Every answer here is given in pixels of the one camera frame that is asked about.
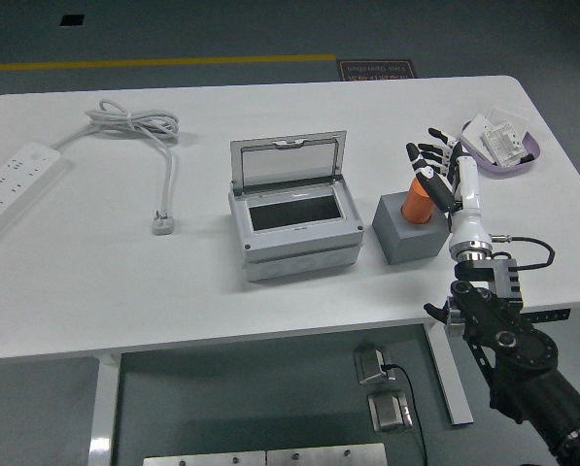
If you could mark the orange cylindrical battery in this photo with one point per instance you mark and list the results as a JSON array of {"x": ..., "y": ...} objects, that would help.
[{"x": 416, "y": 206}]

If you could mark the white switch module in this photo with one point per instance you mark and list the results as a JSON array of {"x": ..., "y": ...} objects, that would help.
[{"x": 503, "y": 143}]

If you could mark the white flat card packet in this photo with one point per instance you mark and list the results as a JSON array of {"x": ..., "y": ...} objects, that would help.
[{"x": 471, "y": 136}]

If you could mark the metal floor socket box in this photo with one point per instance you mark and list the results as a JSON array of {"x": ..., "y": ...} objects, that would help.
[
  {"x": 389, "y": 412},
  {"x": 369, "y": 364}
]

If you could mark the smoky transparent box lid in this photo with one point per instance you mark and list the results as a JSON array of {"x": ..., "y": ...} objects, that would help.
[{"x": 289, "y": 160}]

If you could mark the yellow floor tape line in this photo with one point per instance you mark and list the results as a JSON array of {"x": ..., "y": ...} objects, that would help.
[{"x": 153, "y": 62}]

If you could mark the white power strip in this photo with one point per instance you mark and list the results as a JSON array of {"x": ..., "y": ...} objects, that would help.
[{"x": 12, "y": 179}]

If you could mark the grey plastic enclosure box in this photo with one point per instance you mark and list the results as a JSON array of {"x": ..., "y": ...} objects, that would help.
[{"x": 294, "y": 252}]

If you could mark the black square floor plate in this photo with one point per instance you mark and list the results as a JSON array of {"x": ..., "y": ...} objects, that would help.
[{"x": 72, "y": 20}]

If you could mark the black table control panel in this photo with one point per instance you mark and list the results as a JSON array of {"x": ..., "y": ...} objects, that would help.
[{"x": 552, "y": 314}]

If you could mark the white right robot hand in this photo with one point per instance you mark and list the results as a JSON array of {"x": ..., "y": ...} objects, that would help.
[{"x": 467, "y": 194}]

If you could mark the white table leg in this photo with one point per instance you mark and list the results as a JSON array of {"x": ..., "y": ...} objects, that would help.
[
  {"x": 457, "y": 393},
  {"x": 104, "y": 412}
]

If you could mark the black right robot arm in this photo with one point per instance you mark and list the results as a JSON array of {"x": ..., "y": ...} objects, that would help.
[{"x": 513, "y": 349}]

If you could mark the grey metal plate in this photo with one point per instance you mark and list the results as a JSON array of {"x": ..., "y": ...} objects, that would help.
[
  {"x": 326, "y": 455},
  {"x": 202, "y": 459}
]

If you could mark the small black part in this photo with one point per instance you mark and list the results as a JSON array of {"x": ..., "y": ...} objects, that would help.
[{"x": 527, "y": 158}]

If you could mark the grey cube holder block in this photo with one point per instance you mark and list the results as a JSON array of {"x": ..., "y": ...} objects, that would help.
[{"x": 406, "y": 242}]

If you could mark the dark floor sign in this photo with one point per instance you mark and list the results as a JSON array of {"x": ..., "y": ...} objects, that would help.
[{"x": 377, "y": 71}]

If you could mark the purple plastic tray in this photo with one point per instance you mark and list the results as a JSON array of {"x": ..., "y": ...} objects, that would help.
[{"x": 488, "y": 168}]

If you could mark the clear plastic packet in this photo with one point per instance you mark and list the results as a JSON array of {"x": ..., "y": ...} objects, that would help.
[{"x": 508, "y": 115}]

